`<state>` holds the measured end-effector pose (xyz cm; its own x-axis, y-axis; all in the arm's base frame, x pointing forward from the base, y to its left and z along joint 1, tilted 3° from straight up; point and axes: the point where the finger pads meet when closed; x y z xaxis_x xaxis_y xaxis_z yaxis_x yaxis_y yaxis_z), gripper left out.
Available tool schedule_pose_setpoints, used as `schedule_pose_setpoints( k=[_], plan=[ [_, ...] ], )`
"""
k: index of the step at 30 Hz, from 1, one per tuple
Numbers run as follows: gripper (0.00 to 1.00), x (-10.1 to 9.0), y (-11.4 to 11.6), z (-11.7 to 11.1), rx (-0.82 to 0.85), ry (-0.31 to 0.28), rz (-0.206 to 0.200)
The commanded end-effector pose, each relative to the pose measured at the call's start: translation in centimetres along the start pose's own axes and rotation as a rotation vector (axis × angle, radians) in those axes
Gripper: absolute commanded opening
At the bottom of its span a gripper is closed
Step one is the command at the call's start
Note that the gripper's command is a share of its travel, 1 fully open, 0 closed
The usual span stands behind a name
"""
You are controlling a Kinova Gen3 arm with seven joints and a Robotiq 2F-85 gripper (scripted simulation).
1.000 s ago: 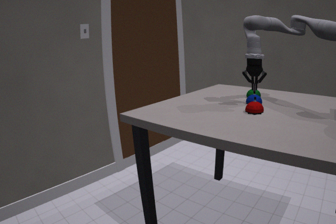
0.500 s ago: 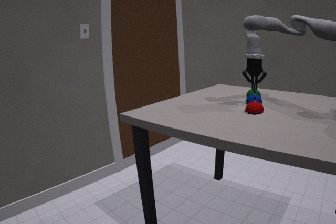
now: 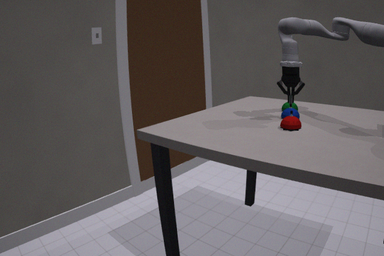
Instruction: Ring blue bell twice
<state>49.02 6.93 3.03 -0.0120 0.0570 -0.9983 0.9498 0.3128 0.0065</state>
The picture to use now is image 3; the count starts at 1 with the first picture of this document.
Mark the blue dome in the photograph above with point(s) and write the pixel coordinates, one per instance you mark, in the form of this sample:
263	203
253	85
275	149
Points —
286	112

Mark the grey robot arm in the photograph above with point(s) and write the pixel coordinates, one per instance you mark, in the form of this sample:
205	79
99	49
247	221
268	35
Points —
368	33

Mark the green dome bell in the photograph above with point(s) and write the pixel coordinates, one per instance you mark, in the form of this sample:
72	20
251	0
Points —
287	105

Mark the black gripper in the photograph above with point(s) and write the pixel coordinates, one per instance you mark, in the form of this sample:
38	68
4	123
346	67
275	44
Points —
290	81

